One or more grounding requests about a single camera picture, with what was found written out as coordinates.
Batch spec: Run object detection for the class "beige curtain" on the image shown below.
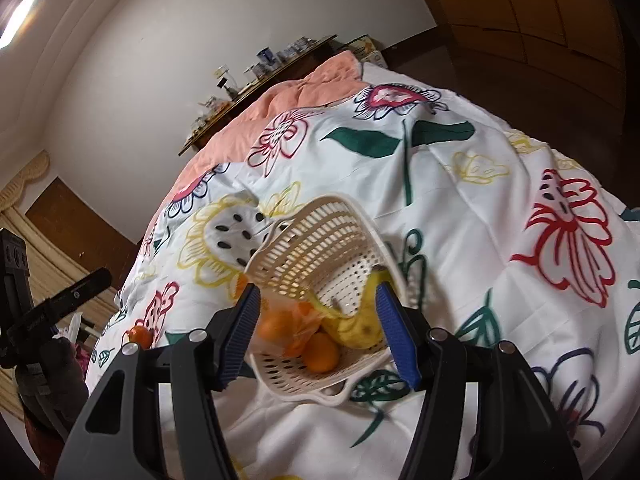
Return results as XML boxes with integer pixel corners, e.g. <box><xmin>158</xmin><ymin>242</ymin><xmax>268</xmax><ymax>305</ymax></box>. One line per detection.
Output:
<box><xmin>0</xmin><ymin>152</ymin><xmax>121</xmax><ymax>421</ymax></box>

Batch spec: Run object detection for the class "red tomato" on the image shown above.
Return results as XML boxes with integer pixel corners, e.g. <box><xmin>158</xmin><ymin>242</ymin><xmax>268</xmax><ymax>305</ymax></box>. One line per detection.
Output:
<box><xmin>127</xmin><ymin>325</ymin><xmax>153</xmax><ymax>351</ymax></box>

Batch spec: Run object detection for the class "wooden wardrobe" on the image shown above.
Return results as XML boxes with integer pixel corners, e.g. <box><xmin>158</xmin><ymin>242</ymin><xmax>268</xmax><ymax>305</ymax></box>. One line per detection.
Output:
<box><xmin>400</xmin><ymin>0</ymin><xmax>640</xmax><ymax>221</ymax></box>

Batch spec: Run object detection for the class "ceiling light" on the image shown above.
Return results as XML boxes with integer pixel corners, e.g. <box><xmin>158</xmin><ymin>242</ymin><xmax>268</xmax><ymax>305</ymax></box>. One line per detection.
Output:
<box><xmin>0</xmin><ymin>0</ymin><xmax>39</xmax><ymax>49</ymax></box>

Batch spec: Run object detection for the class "white floral blanket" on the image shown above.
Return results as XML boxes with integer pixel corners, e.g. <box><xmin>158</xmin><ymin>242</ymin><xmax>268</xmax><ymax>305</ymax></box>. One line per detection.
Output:
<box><xmin>85</xmin><ymin>57</ymin><xmax>640</xmax><ymax>480</ymax></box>

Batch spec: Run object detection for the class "person's left hand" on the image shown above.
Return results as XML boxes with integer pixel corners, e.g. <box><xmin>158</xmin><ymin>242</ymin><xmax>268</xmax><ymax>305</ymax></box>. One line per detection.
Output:
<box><xmin>17</xmin><ymin>337</ymin><xmax>90</xmax><ymax>433</ymax></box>

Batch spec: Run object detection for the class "group of small jars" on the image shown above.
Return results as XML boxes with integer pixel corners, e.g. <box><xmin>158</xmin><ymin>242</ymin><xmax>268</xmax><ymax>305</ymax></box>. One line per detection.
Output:
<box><xmin>192</xmin><ymin>95</ymin><xmax>231</xmax><ymax>128</ymax></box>

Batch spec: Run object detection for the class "yellow cardboard box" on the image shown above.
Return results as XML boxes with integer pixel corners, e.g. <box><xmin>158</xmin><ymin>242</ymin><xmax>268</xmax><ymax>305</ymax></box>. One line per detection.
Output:
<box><xmin>345</xmin><ymin>35</ymin><xmax>382</xmax><ymax>66</ymax></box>

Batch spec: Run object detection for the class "wooden shelf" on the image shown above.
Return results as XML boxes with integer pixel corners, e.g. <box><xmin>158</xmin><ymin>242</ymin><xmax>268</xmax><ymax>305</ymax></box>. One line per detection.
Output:
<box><xmin>179</xmin><ymin>34</ymin><xmax>338</xmax><ymax>157</ymax></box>

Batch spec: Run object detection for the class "cream plastic basket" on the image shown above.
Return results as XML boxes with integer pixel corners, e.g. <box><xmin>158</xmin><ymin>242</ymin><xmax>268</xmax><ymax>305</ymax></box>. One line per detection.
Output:
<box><xmin>243</xmin><ymin>195</ymin><xmax>416</xmax><ymax>406</ymax></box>

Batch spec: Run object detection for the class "plastic bag of mandarins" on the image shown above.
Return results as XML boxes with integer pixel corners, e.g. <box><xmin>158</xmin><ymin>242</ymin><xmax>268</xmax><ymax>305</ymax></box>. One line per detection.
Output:
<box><xmin>259</xmin><ymin>300</ymin><xmax>326</xmax><ymax>357</ymax></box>

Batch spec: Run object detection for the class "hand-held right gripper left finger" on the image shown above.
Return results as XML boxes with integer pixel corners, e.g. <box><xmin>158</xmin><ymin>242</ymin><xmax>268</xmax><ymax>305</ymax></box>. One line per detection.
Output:
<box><xmin>54</xmin><ymin>284</ymin><xmax>263</xmax><ymax>480</ymax></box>

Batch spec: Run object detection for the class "yellow banana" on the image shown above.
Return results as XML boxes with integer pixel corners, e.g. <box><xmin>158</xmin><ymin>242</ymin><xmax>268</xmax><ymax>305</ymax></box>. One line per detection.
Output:
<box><xmin>307</xmin><ymin>269</ymin><xmax>396</xmax><ymax>351</ymax></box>

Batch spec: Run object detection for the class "wooden door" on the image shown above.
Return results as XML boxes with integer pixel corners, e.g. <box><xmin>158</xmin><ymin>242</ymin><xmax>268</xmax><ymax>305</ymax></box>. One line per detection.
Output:
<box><xmin>25</xmin><ymin>177</ymin><xmax>138</xmax><ymax>286</ymax></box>

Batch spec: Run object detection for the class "large orange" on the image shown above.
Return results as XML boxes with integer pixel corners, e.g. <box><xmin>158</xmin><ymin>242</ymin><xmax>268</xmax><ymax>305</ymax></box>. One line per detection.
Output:
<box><xmin>302</xmin><ymin>332</ymin><xmax>342</xmax><ymax>373</ymax></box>

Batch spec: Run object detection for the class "group of small cups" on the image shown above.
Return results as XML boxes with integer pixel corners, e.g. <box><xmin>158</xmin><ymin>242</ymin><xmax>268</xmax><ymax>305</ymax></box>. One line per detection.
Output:
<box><xmin>277</xmin><ymin>37</ymin><xmax>313</xmax><ymax>58</ymax></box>

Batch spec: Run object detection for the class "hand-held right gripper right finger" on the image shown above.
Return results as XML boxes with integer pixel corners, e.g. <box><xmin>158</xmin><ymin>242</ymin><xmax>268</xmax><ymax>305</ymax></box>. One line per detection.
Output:
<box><xmin>375</xmin><ymin>282</ymin><xmax>583</xmax><ymax>480</ymax></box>

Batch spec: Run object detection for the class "glass pitcher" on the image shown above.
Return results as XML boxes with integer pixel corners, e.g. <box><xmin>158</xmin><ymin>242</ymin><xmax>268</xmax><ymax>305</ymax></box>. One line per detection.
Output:
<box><xmin>215</xmin><ymin>65</ymin><xmax>238</xmax><ymax>96</ymax></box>

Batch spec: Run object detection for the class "pink quilt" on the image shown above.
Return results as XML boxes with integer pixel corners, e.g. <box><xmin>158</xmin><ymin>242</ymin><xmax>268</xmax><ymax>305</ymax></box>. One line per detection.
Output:
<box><xmin>145</xmin><ymin>52</ymin><xmax>363</xmax><ymax>241</ymax></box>

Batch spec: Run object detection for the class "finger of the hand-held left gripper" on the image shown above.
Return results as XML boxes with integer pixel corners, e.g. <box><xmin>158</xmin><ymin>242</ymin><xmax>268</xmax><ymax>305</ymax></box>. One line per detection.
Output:
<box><xmin>20</xmin><ymin>267</ymin><xmax>113</xmax><ymax>343</ymax></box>

